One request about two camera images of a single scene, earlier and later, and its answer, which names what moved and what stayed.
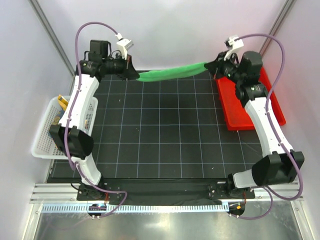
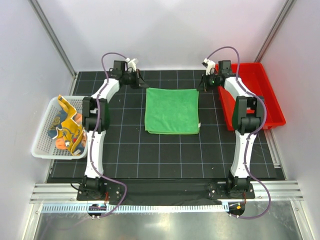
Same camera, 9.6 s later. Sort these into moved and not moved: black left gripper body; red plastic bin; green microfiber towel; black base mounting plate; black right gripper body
Moved: black right gripper body; black left gripper body; green microfiber towel
Not moved: red plastic bin; black base mounting plate
